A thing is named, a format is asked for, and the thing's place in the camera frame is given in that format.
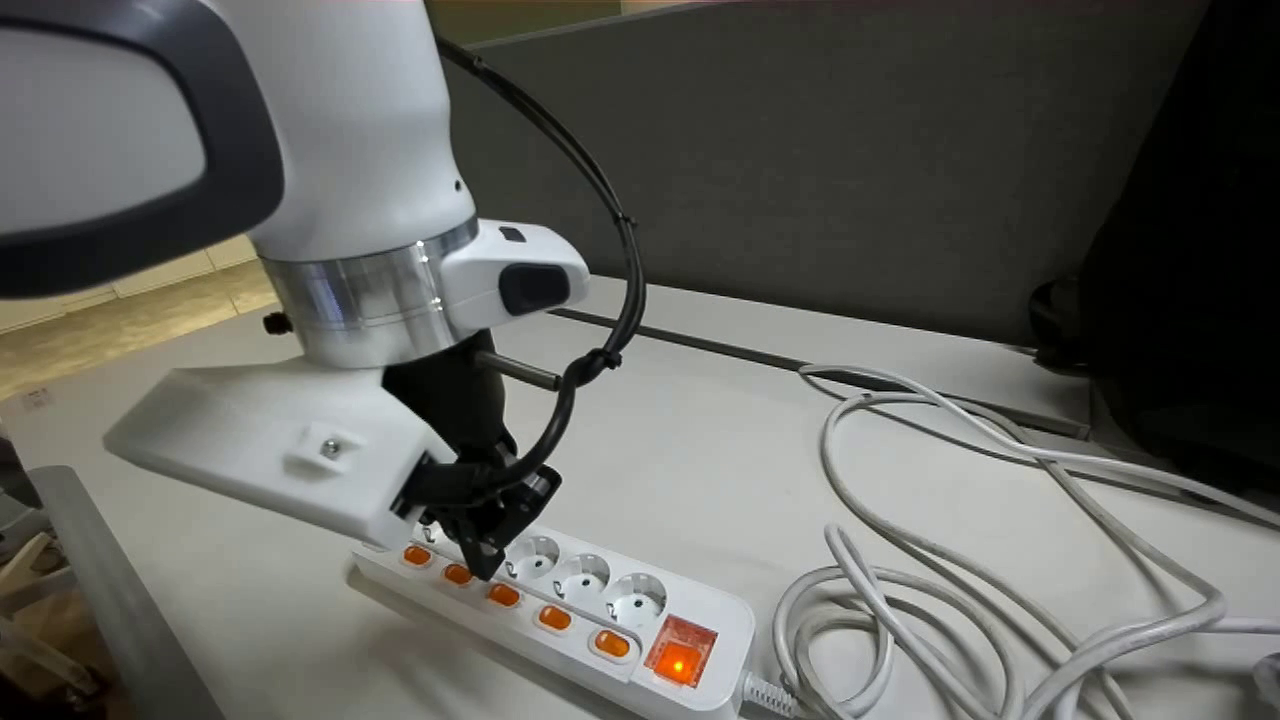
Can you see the clutter beside desk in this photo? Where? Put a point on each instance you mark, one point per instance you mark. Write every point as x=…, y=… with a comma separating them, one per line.
x=41, y=614

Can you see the grey desk partition panel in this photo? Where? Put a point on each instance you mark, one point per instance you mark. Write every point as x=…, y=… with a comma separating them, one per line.
x=853, y=144

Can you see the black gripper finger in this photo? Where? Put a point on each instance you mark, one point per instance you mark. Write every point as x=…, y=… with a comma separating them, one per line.
x=425, y=489
x=480, y=541

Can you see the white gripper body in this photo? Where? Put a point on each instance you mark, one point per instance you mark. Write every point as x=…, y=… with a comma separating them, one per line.
x=255, y=435

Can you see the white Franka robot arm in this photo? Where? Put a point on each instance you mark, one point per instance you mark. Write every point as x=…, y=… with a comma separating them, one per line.
x=345, y=135

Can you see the white power strip orange switches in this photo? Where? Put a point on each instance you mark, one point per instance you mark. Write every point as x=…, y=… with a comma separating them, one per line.
x=587, y=623

